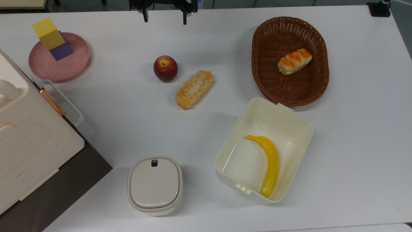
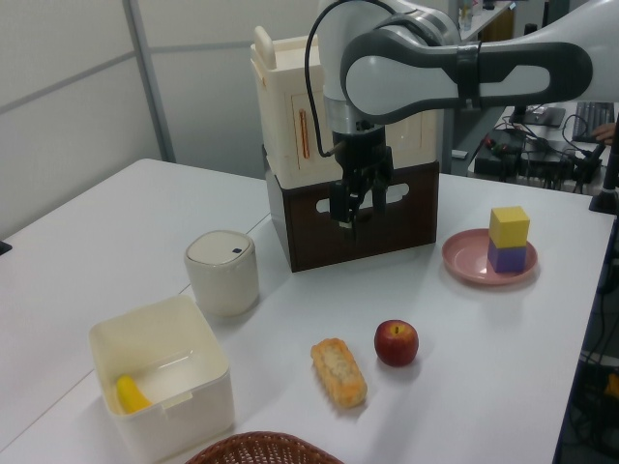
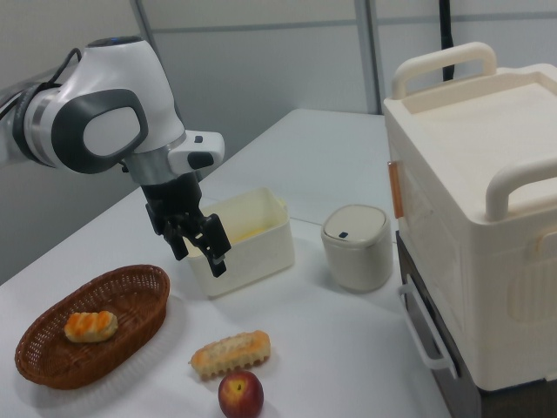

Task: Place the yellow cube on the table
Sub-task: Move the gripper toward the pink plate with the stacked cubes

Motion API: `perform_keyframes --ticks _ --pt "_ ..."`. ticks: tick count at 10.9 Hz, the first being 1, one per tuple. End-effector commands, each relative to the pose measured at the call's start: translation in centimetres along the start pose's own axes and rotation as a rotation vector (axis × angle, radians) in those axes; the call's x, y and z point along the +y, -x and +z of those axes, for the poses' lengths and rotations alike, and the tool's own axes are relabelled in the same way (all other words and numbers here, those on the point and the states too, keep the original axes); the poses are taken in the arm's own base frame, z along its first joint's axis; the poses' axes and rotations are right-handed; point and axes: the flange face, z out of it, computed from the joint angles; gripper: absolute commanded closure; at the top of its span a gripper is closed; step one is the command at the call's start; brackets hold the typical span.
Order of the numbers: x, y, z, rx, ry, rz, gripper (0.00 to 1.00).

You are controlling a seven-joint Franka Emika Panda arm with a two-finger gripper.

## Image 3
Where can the red apple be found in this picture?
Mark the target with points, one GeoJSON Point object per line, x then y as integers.
{"type": "Point", "coordinates": [240, 394]}

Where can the short glazed bread roll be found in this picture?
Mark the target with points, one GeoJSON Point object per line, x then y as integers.
{"type": "Point", "coordinates": [91, 326]}

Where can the large cream storage box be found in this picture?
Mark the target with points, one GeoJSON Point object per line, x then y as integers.
{"type": "Point", "coordinates": [474, 209]}

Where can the cream plastic open box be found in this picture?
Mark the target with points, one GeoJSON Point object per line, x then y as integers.
{"type": "Point", "coordinates": [257, 244]}

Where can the cream small lidded bin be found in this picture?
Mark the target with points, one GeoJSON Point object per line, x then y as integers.
{"type": "Point", "coordinates": [357, 248]}

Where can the black pole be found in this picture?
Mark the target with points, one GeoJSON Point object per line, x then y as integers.
{"type": "Point", "coordinates": [447, 39]}

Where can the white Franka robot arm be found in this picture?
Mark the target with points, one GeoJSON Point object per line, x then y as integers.
{"type": "Point", "coordinates": [109, 100]}

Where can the long baguette bread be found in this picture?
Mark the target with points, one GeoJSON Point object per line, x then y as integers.
{"type": "Point", "coordinates": [232, 353]}

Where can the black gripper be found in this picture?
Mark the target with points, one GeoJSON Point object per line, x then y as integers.
{"type": "Point", "coordinates": [174, 200]}

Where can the brown wicker oval basket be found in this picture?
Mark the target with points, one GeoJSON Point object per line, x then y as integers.
{"type": "Point", "coordinates": [93, 322]}

